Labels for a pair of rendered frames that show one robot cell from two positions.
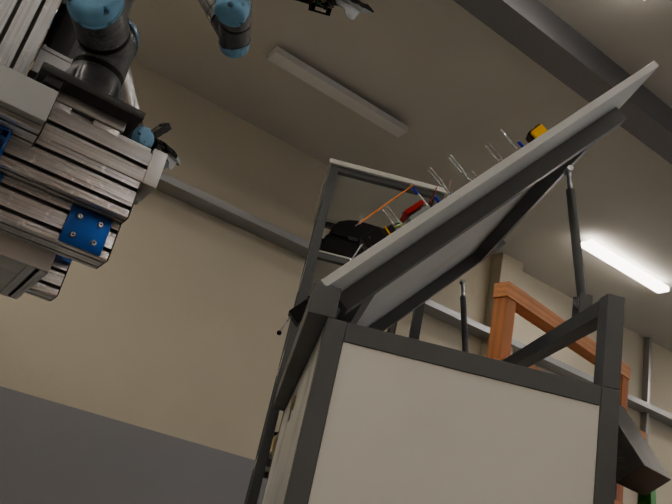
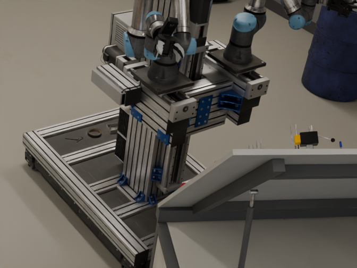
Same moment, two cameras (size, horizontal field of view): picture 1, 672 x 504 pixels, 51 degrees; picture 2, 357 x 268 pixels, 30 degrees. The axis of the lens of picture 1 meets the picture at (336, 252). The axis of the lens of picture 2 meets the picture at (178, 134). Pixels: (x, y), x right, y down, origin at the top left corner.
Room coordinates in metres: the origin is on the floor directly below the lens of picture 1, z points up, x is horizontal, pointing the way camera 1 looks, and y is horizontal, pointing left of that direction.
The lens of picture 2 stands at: (0.79, -2.16, 2.70)
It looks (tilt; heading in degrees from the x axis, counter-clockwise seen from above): 33 degrees down; 76
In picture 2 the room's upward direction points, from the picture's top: 10 degrees clockwise
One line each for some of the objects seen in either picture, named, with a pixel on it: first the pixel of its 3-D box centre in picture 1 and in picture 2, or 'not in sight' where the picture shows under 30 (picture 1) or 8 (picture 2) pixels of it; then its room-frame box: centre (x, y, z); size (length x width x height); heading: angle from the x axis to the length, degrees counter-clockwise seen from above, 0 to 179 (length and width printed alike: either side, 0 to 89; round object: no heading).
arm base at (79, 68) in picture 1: (90, 89); (163, 67); (1.36, 0.62, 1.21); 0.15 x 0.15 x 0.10
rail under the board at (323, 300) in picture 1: (297, 364); (283, 209); (1.89, 0.03, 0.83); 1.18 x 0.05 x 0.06; 3
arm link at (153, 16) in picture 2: not in sight; (155, 24); (1.25, 0.35, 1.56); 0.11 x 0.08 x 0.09; 94
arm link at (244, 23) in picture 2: not in sight; (244, 28); (1.80, 0.87, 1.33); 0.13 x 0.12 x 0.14; 55
